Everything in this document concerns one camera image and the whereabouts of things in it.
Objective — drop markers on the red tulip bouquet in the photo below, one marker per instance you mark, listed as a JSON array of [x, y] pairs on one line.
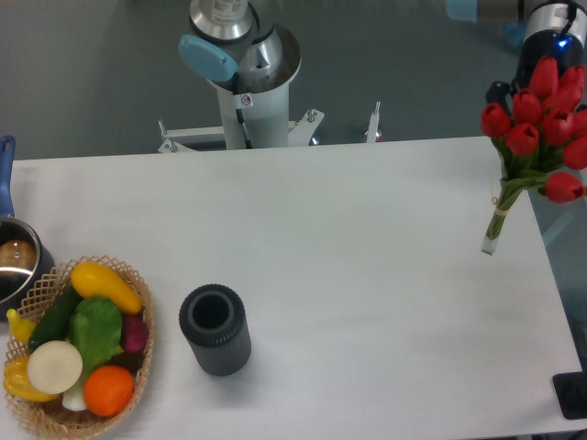
[[543, 131]]

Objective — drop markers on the yellow squash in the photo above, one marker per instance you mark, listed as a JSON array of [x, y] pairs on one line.
[[91, 279]]

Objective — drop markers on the yellow banana tip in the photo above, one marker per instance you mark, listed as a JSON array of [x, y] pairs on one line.
[[20, 328]]

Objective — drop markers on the green lettuce leaf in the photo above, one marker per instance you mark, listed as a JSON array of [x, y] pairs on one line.
[[95, 331]]

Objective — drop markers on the white round radish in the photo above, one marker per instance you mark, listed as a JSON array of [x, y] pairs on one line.
[[54, 367]]

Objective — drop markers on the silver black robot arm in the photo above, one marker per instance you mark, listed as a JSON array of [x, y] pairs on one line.
[[554, 29]]

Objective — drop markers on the green cucumber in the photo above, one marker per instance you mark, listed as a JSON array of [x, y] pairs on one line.
[[55, 323]]

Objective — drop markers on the dark grey ribbed vase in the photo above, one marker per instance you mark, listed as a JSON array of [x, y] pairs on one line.
[[214, 322]]

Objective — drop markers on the yellow bell pepper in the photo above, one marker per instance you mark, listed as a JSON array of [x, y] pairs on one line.
[[17, 383]]

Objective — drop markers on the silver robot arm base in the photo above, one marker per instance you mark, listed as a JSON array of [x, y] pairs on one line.
[[238, 49]]

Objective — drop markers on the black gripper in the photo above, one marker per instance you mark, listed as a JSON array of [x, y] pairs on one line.
[[502, 93]]

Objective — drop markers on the black device at edge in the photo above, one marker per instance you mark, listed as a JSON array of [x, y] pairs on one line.
[[570, 389]]

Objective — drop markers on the orange fruit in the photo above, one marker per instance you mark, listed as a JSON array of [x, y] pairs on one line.
[[108, 390]]

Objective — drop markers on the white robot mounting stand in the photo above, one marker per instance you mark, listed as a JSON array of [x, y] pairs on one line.
[[249, 121]]

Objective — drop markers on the blue handled saucepan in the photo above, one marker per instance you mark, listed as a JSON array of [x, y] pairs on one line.
[[24, 258]]

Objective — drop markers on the woven wicker basket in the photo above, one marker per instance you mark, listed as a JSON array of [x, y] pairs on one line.
[[50, 420]]

